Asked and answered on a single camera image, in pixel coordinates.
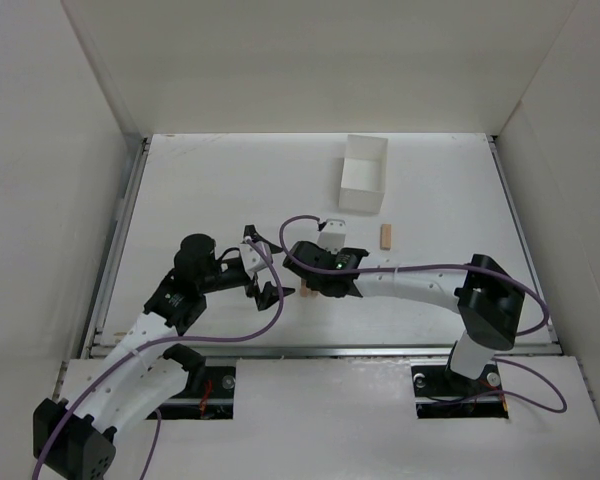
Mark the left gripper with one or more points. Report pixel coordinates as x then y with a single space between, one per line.
253 275

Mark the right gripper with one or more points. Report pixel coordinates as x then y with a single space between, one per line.
315 284

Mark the white perforated box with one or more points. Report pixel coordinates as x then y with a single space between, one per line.
363 179

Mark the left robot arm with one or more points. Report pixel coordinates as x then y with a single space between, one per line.
76 437

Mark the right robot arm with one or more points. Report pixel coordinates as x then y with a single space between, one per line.
480 293

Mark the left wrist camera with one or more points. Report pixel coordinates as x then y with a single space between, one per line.
253 261

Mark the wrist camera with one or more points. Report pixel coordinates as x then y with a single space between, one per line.
332 235
253 261

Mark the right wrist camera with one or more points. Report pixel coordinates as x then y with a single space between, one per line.
332 235

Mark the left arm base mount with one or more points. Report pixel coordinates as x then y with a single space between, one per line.
208 393

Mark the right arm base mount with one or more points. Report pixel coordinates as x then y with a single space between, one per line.
442 394

